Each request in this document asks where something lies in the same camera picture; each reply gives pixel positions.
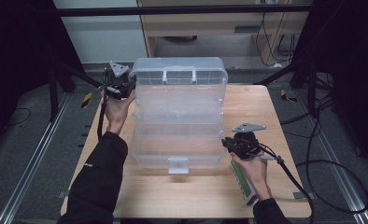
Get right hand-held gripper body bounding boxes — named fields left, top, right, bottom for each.
left=231, top=122, right=267, bottom=161

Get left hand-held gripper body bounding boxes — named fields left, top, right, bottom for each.
left=102, top=61, right=137, bottom=101

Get translucent plastic storage box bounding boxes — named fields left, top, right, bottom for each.
left=129, top=56, right=230, bottom=175

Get person's left hand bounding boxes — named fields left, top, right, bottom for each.
left=105, top=91, right=136, bottom=135

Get person's right hand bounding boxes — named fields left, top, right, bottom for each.
left=230, top=153, right=272, bottom=202

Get yellow black tape strip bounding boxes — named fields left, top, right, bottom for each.
left=80, top=91, right=93, bottom=109
left=279, top=89, right=299, bottom=104

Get green white medicine box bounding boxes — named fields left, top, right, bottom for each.
left=230, top=160, right=259, bottom=206

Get white cabinet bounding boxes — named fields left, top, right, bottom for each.
left=52, top=0, right=149, bottom=64

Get dark round object under shelf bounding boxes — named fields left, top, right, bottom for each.
left=163, top=35, right=199, bottom=44

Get black metal stand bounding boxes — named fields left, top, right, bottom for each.
left=253, top=59, right=318, bottom=119
left=47, top=59, right=110, bottom=123

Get wooden shelf unit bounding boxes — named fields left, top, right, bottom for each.
left=137, top=0, right=313, bottom=68

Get right hand-held gripper black cable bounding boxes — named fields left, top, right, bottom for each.
left=256, top=142, right=368, bottom=224

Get grey metal table bracket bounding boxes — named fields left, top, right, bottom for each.
left=292, top=191, right=317, bottom=201
left=56, top=189, right=71, bottom=200

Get black horizontal frame bar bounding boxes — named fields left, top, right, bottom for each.
left=52, top=4, right=313, bottom=18

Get aluminium floor rail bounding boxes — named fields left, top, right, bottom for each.
left=0, top=92, right=72, bottom=224
left=296, top=89, right=368, bottom=224

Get thin black floor cable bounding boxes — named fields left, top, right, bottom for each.
left=4, top=106, right=33, bottom=128

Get black hanging cables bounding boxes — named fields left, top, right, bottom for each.
left=254, top=11, right=299, bottom=68

